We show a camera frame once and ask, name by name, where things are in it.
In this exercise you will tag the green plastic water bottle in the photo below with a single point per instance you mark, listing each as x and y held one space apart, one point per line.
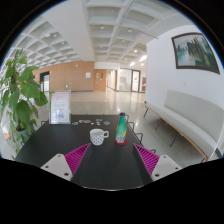
121 129

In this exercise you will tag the acrylic sign stand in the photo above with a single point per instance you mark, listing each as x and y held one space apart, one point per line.
60 112

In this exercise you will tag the green leafy potted plant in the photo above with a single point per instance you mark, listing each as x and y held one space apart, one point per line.
20 99

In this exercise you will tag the framed landscape painting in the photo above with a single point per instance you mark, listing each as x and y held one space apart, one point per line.
192 51

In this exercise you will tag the red round coaster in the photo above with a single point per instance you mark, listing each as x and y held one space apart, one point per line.
121 143

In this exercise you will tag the blue small card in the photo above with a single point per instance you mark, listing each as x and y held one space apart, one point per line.
106 123

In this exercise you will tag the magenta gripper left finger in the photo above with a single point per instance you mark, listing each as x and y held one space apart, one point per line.
65 165

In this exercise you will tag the white polka dot mug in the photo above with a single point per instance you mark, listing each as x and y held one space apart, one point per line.
97 136

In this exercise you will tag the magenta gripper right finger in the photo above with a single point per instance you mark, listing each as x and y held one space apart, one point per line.
157 166

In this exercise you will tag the white cushioned wall bench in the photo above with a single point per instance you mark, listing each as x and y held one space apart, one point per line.
199 121

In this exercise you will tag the dark metal chair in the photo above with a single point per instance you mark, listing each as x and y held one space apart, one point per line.
132 136

